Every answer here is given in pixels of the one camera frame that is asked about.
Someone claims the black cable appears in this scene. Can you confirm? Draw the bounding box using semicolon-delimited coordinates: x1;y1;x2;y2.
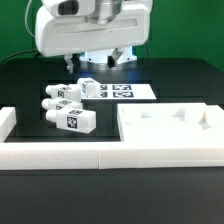
0;49;39;66

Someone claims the white fence wall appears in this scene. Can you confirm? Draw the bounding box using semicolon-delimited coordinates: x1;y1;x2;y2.
0;107;224;170

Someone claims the white square tabletop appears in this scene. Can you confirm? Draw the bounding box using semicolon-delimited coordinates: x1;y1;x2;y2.
117;103;224;144

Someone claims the grey cable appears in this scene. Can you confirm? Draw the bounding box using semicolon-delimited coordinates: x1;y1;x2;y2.
24;0;38;34

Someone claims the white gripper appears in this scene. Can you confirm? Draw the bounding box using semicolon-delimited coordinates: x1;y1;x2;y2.
35;0;153;74

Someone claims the white marker sheet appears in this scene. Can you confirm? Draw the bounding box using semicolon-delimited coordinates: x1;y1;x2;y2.
81;83;157;101

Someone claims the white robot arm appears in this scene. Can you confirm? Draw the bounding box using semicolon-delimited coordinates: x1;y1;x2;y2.
35;0;153;70

